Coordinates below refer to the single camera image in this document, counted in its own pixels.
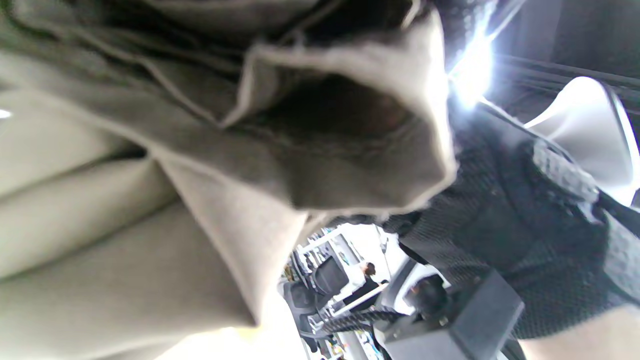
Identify person's left hand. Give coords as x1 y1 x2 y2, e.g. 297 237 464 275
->
295 0 501 66

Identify person's right hand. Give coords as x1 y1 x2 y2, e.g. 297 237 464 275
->
385 102 640 341

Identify tan shorts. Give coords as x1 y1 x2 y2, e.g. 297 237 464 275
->
0 0 458 360

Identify person's right forearm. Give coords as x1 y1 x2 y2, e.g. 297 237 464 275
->
517 305 640 360

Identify black office chair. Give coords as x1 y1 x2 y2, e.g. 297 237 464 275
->
312 255 351 297

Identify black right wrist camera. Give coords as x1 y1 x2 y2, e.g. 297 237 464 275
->
372 270 526 360

